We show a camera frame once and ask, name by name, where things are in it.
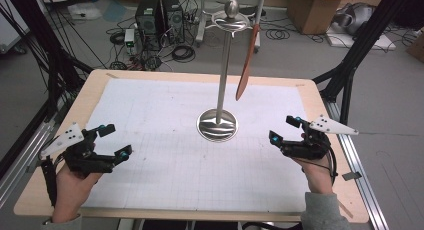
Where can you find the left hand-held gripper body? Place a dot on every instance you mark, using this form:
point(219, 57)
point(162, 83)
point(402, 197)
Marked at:
point(88, 156)

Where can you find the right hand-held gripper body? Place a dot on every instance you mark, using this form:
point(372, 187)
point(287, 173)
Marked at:
point(310, 146)

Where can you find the wooden spatula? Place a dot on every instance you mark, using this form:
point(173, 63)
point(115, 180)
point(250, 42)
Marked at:
point(245, 76)

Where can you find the metal utensil stand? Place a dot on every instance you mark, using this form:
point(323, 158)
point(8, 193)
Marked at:
point(220, 90)

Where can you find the person's right hand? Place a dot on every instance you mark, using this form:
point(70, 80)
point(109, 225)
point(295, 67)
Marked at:
point(318, 176)

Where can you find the person's left hand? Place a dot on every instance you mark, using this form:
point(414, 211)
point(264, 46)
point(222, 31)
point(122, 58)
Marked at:
point(70, 196)

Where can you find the white grid mat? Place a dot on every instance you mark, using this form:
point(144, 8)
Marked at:
point(166, 163)

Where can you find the grey tape tab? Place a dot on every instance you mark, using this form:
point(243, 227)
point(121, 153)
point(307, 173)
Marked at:
point(351, 176)

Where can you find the small white power unit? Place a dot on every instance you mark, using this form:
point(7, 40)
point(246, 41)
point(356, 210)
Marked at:
point(129, 38)

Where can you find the white flat board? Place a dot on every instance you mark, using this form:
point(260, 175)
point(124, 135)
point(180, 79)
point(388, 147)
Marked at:
point(366, 43)

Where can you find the large open cardboard box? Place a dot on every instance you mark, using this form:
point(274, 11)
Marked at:
point(313, 10)

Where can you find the black computer tower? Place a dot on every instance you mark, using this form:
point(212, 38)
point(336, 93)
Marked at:
point(148, 20)
point(173, 18)

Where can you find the grey rounded device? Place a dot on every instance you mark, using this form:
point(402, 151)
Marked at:
point(356, 18)

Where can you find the small cardboard box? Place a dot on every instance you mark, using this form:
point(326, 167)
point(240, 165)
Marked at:
point(416, 48)

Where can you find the aluminium rail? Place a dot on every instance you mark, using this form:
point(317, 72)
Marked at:
point(23, 156)
point(363, 176)

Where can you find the black frame post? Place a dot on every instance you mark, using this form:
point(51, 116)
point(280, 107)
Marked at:
point(360, 56)

